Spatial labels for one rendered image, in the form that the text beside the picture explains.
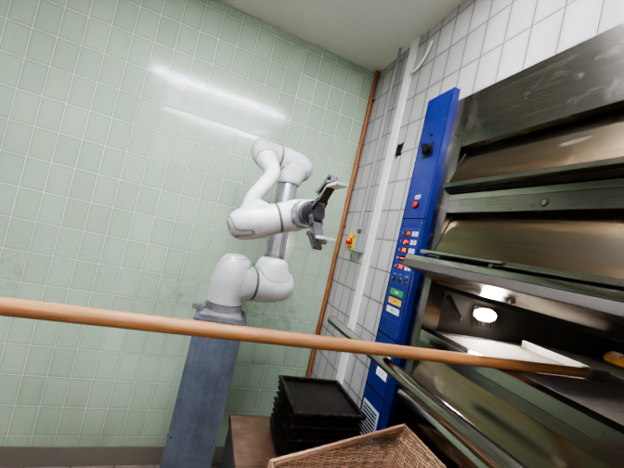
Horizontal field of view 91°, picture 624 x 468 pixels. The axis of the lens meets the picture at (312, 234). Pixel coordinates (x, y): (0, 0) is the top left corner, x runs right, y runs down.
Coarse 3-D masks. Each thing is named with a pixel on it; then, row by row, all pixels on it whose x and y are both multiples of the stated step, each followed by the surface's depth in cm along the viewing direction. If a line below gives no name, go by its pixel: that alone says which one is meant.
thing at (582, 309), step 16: (432, 272) 97; (448, 272) 90; (464, 272) 85; (464, 288) 99; (480, 288) 86; (496, 288) 76; (512, 288) 71; (528, 288) 68; (544, 288) 65; (528, 304) 77; (544, 304) 69; (560, 304) 62; (576, 304) 58; (592, 304) 56; (608, 304) 54; (576, 320) 71; (592, 320) 64; (608, 320) 58
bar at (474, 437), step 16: (336, 320) 101; (352, 336) 88; (384, 368) 71; (400, 368) 69; (400, 384) 65; (416, 384) 62; (432, 400) 57; (448, 416) 53; (464, 432) 49; (480, 432) 48; (480, 448) 46; (496, 448) 45; (496, 464) 44; (512, 464) 42
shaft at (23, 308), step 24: (0, 312) 49; (24, 312) 50; (48, 312) 51; (72, 312) 52; (96, 312) 54; (120, 312) 55; (216, 336) 60; (240, 336) 61; (264, 336) 63; (288, 336) 65; (312, 336) 67; (432, 360) 77; (456, 360) 79; (480, 360) 81; (504, 360) 85
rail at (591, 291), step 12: (444, 264) 93; (456, 264) 89; (492, 276) 77; (504, 276) 74; (516, 276) 71; (528, 276) 69; (552, 288) 63; (564, 288) 61; (576, 288) 60; (588, 288) 58; (600, 288) 56; (612, 300) 54
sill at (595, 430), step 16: (432, 336) 110; (464, 352) 96; (480, 368) 90; (512, 384) 80; (528, 384) 77; (528, 400) 76; (544, 400) 73; (560, 400) 70; (560, 416) 69; (576, 416) 66; (592, 416) 65; (592, 432) 63; (608, 432) 61
